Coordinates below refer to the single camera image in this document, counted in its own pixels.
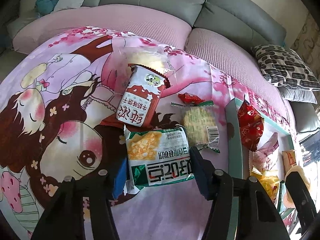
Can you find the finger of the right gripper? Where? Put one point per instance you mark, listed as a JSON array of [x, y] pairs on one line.
[[307, 214]]

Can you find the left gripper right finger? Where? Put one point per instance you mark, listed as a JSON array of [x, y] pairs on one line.
[[257, 215]]

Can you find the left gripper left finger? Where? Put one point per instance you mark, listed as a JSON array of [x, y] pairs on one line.
[[81, 208]]

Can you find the pale yellow bun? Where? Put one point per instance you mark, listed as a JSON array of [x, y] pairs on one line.
[[297, 186]]

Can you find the yellow bread packet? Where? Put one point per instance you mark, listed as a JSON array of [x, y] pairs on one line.
[[270, 182]]

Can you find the pink swiss roll packet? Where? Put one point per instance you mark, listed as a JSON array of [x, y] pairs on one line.
[[265, 158]]

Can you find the red snack packet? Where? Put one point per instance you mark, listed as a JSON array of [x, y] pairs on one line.
[[251, 126]]

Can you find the green white walnut cake packet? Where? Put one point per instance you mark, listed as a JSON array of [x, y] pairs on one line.
[[157, 158]]

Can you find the round biscuit clear packet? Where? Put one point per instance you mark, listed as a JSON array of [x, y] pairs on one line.
[[200, 125]]

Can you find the red white milk biscuit packet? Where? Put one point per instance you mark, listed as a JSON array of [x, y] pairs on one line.
[[142, 95]]

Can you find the clear bread bun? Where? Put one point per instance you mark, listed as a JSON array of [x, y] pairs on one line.
[[152, 57]]

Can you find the dark green snack packet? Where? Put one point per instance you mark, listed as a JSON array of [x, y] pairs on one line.
[[283, 207]]

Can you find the orange swiss roll packet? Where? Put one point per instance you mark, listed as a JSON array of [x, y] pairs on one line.
[[289, 160]]

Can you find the teal white tray box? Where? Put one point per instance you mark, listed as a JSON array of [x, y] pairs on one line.
[[238, 155]]

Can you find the grey pillow right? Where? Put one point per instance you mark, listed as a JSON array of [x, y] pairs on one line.
[[297, 95]]

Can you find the pink cartoon tablecloth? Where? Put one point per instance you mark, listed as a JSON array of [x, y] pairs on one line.
[[58, 110]]

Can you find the small red candy wrapper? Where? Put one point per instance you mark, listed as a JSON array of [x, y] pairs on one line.
[[190, 99]]

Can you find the black white patterned pillow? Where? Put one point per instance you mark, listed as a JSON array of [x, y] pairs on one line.
[[284, 68]]

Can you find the pink sofa seat cover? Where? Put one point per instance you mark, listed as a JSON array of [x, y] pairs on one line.
[[210, 46]]

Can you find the teal blue clothing pile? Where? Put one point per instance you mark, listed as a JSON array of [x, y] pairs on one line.
[[45, 7]]

